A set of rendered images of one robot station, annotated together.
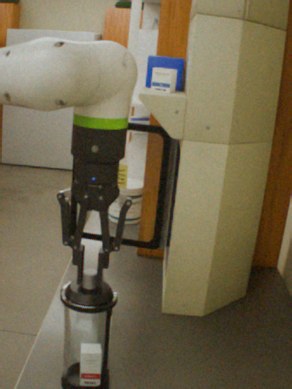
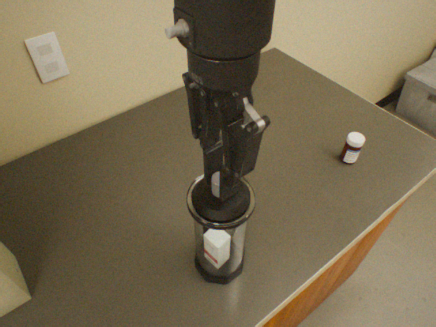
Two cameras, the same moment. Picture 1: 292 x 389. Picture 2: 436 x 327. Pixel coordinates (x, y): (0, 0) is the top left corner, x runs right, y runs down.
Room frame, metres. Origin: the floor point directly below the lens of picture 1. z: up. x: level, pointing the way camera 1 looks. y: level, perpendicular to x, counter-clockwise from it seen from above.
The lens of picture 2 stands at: (1.00, 0.33, 1.59)
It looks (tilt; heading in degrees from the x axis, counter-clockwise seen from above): 48 degrees down; 232
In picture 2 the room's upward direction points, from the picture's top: straight up
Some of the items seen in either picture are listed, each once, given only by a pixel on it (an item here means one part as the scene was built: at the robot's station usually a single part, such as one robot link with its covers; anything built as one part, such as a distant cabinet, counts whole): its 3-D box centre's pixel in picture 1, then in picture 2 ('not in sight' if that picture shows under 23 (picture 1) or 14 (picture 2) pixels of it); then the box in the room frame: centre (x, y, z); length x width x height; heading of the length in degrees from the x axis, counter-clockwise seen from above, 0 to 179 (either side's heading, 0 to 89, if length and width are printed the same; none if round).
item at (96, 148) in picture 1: (99, 141); (221, 12); (0.80, 0.09, 1.45); 0.12 x 0.09 x 0.06; 0
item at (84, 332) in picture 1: (87, 339); (220, 231); (0.79, 0.09, 1.06); 0.11 x 0.11 x 0.21
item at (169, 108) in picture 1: (161, 108); not in sight; (1.29, -0.02, 1.46); 0.32 x 0.12 x 0.10; 179
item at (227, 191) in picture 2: (80, 265); (229, 180); (0.79, 0.11, 1.22); 0.03 x 0.01 x 0.07; 0
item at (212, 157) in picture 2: (100, 267); (213, 165); (0.79, 0.07, 1.22); 0.03 x 0.01 x 0.07; 0
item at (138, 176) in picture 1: (118, 184); not in sight; (1.46, 0.09, 1.19); 0.30 x 0.01 x 0.40; 82
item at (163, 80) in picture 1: (163, 80); not in sight; (1.24, -0.02, 1.54); 0.05 x 0.05 x 0.06; 73
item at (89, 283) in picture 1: (89, 286); (221, 191); (0.79, 0.09, 1.18); 0.09 x 0.09 x 0.07
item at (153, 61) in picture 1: (164, 72); not in sight; (1.38, -0.02, 1.56); 0.10 x 0.10 x 0.09; 89
